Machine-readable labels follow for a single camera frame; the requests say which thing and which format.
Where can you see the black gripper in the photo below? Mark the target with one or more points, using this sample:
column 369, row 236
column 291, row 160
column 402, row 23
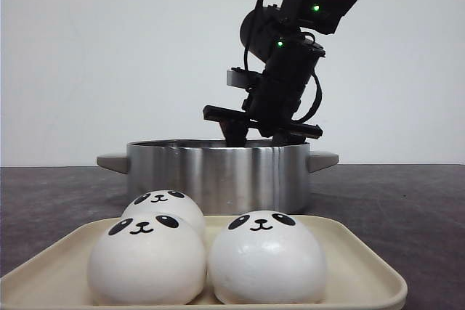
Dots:
column 272, row 102

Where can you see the stainless steel pot grey handles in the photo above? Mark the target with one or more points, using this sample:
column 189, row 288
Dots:
column 221, row 179

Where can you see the panda bun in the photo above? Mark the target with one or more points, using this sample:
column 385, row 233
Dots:
column 169, row 201
column 267, row 257
column 147, row 259

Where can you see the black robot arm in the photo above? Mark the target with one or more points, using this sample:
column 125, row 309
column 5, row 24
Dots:
column 281, row 34

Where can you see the cream rectangular plastic tray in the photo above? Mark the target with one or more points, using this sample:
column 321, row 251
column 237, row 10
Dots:
column 357, row 277

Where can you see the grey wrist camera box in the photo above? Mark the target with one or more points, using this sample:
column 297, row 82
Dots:
column 245, row 79

